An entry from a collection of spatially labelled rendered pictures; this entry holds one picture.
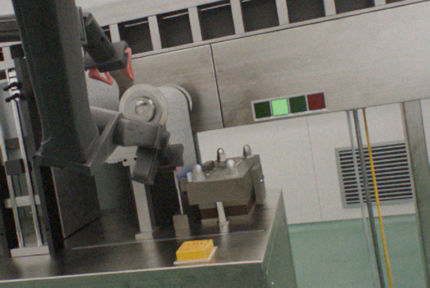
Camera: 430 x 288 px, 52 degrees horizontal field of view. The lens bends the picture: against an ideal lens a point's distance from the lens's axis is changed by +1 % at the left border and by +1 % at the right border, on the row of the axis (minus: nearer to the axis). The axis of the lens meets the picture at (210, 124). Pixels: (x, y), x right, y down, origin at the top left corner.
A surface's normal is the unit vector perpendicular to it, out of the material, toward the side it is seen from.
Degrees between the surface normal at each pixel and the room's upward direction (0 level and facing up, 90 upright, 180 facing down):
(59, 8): 113
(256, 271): 90
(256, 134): 90
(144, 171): 69
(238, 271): 90
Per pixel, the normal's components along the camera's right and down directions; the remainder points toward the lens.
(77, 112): 0.96, 0.25
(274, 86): -0.22, 0.09
